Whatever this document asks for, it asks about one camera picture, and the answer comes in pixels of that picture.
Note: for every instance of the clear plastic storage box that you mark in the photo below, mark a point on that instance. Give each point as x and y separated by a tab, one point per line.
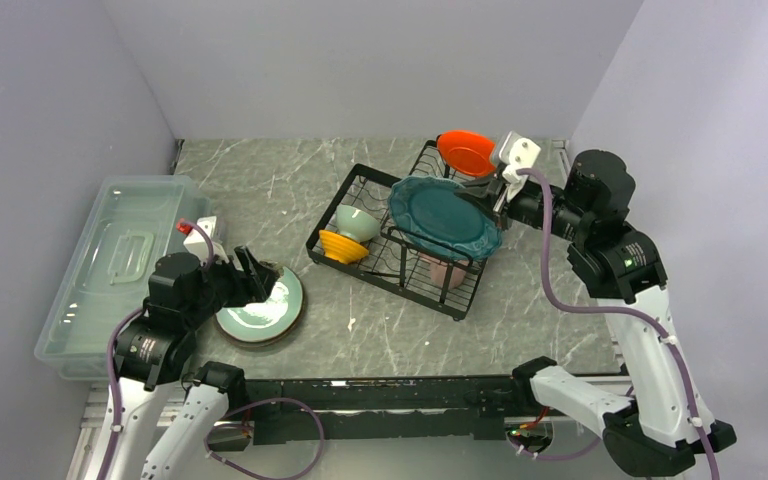
131	225

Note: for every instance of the yellow ribbed bowl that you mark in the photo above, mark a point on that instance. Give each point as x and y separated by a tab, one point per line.
341	248

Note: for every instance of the black wire dish rack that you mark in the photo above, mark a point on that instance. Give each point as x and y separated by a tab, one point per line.
394	262

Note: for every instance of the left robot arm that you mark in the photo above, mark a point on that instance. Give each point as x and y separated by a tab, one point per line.
149	350

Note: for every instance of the teal scalloped plate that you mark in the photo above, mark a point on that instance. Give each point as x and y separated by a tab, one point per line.
427	211

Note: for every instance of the pink mug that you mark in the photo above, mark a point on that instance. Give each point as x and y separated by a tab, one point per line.
446	274

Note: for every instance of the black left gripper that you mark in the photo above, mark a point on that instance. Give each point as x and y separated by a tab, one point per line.
260	277

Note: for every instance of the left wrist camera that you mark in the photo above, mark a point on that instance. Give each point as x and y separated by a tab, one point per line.
203	238

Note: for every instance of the light green ceramic bowl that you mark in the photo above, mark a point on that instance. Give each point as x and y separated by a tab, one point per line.
356	224

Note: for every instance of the light green flower plate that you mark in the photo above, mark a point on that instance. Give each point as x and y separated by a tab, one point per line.
261	324

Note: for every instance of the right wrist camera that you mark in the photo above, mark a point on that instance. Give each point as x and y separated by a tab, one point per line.
514	153

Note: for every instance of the orange plate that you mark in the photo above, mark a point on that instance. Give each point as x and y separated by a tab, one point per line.
467	152

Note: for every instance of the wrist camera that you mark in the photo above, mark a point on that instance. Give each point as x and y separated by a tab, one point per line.
203	238
514	153

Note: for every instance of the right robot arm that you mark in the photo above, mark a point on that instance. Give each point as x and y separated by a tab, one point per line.
662	425

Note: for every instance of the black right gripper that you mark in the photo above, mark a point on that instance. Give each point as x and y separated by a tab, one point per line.
491	195

